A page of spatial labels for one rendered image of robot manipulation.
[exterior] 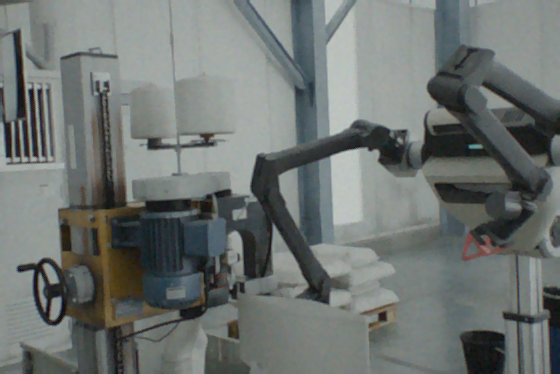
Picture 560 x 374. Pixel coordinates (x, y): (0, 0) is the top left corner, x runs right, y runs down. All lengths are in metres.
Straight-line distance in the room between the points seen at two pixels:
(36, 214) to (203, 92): 3.06
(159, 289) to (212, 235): 0.19
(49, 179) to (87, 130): 2.90
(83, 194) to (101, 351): 0.43
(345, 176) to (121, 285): 7.00
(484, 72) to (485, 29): 9.29
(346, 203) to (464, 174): 6.82
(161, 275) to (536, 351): 1.14
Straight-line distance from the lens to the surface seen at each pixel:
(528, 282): 2.11
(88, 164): 1.81
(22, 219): 4.64
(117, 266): 1.81
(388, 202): 9.44
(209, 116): 1.73
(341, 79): 8.69
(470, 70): 1.34
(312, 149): 1.85
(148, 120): 1.96
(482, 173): 1.87
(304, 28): 8.11
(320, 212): 7.77
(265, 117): 7.64
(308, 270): 1.98
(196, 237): 1.63
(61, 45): 5.17
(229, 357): 2.67
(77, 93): 1.84
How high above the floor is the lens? 1.47
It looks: 3 degrees down
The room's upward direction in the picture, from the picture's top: 3 degrees counter-clockwise
